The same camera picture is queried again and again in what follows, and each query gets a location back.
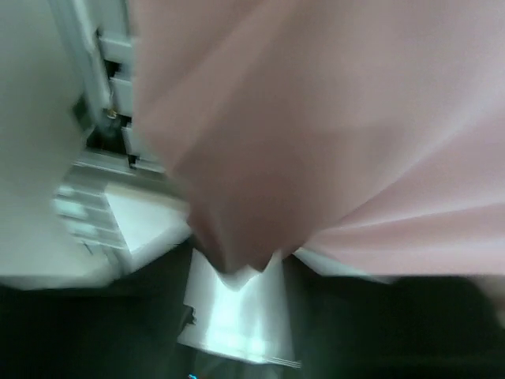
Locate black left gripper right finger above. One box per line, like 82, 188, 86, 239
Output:
282, 257, 504, 378

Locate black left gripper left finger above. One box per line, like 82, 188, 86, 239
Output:
1, 240, 193, 378

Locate pink trousers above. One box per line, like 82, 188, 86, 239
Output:
129, 1, 504, 275

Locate aluminium left table rail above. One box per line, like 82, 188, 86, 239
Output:
50, 1, 169, 271

